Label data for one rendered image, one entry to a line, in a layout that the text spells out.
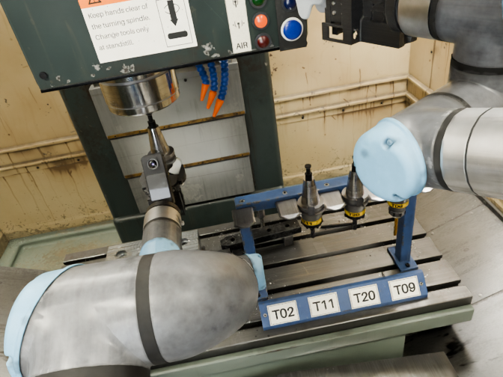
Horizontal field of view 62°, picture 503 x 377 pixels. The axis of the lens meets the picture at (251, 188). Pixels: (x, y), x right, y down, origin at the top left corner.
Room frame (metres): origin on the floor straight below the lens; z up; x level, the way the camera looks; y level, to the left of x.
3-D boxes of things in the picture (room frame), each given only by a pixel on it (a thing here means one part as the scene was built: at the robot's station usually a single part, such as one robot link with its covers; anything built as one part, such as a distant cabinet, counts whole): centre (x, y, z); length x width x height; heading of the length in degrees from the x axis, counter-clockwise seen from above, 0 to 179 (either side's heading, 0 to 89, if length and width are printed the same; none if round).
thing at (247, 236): (0.84, 0.03, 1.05); 0.10 x 0.05 x 0.30; 2
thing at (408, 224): (0.85, -0.41, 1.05); 0.10 x 0.05 x 0.30; 2
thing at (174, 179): (0.75, 0.19, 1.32); 0.12 x 0.08 x 0.09; 2
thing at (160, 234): (0.59, 0.19, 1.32); 0.11 x 0.08 x 0.09; 2
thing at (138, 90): (0.88, 0.20, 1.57); 0.16 x 0.16 x 0.12
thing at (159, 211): (0.67, 0.19, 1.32); 0.08 x 0.05 x 0.08; 92
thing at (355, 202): (0.79, -0.24, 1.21); 0.06 x 0.06 x 0.03
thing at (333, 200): (0.79, -0.19, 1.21); 0.07 x 0.05 x 0.01; 2
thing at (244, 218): (0.78, 0.03, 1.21); 0.07 x 0.05 x 0.01; 2
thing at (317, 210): (0.79, -0.13, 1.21); 0.06 x 0.06 x 0.03
